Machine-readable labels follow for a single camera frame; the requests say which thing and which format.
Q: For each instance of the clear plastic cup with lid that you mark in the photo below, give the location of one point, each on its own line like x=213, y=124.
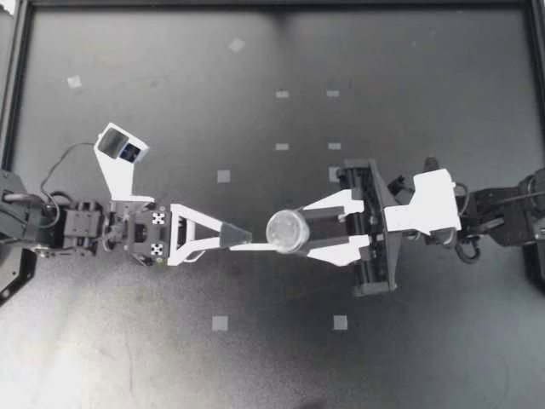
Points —
x=285, y=232

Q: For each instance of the black frame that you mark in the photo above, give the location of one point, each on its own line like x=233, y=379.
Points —
x=17, y=64

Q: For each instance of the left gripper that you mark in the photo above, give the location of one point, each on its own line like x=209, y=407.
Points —
x=142, y=232

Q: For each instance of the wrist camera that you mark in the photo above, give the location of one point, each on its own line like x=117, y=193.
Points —
x=121, y=179
x=426, y=204

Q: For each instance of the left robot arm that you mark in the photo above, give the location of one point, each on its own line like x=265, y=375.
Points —
x=30, y=221

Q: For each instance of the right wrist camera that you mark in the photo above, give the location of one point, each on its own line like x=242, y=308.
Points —
x=426, y=204

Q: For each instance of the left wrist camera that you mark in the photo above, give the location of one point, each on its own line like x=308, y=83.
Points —
x=121, y=179

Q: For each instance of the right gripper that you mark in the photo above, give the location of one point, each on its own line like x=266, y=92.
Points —
x=376, y=264

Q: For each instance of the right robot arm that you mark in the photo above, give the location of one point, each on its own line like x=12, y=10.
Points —
x=502, y=217

